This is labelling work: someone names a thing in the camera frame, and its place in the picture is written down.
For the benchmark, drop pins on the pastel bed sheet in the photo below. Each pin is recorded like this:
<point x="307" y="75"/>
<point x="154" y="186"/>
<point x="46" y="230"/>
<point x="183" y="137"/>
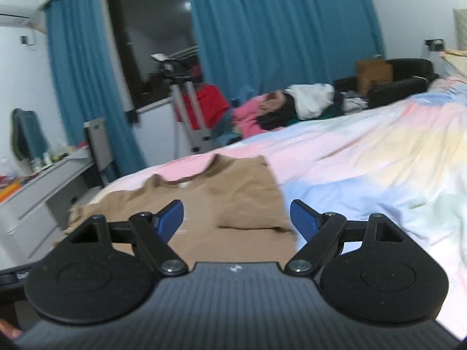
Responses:
<point x="406" y="160"/>

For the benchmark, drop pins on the tan t-shirt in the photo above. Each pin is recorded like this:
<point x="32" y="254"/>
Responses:
<point x="233" y="212"/>

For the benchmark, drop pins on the white air conditioner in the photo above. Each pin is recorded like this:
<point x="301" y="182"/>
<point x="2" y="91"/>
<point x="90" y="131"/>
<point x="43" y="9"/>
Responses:
<point x="15" y="16"/>

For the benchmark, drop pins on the dark window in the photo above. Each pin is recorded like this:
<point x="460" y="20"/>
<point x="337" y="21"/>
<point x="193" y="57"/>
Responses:
<point x="141" y="29"/>

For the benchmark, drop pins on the right blue curtain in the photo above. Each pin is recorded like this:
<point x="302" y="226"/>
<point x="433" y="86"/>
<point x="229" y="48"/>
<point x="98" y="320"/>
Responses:
<point x="249" y="47"/>

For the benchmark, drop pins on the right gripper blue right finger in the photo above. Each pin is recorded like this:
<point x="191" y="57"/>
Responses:
<point x="321" y="231"/>

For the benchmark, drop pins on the black sofa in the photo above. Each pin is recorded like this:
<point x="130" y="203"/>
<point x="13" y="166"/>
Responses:
<point x="409" y="77"/>

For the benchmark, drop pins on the pink garment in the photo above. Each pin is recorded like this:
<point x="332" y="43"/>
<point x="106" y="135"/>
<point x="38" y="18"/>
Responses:
<point x="245" y="118"/>

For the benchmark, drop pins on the left blue curtain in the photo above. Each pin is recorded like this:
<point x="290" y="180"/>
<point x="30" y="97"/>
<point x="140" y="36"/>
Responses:
<point x="85" y="83"/>

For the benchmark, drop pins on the white garment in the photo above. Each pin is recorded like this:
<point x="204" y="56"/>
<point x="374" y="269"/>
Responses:
<point x="311" y="100"/>

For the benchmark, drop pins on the red garment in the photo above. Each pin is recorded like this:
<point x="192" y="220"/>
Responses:
<point x="212" y="103"/>

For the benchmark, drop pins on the orange box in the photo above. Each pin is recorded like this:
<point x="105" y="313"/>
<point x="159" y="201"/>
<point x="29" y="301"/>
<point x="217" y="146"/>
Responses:
<point x="9" y="191"/>

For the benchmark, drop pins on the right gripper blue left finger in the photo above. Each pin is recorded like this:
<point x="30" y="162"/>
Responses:
<point x="151" y="233"/>

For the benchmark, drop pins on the blue curtain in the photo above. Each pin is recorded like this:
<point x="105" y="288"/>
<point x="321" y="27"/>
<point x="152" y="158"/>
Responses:
<point x="85" y="83"/>
<point x="249" y="47"/>

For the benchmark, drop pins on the grey jacket on wall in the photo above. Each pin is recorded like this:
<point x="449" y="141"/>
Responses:
<point x="27" y="139"/>

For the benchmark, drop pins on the black and white chair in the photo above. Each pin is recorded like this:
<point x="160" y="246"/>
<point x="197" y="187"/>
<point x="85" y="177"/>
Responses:
<point x="99" y="146"/>

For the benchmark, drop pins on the white dresser desk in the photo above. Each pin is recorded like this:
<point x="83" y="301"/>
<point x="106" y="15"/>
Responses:
<point x="35" y="216"/>

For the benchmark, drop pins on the black garment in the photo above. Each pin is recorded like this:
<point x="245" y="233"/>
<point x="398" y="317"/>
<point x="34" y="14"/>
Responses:
<point x="276" y="110"/>

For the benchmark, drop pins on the brown paper bag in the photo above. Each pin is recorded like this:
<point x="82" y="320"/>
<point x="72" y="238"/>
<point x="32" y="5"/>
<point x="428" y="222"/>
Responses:
<point x="371" y="73"/>

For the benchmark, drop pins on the silver camera tripod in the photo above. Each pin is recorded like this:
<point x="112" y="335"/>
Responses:
<point x="177" y="73"/>

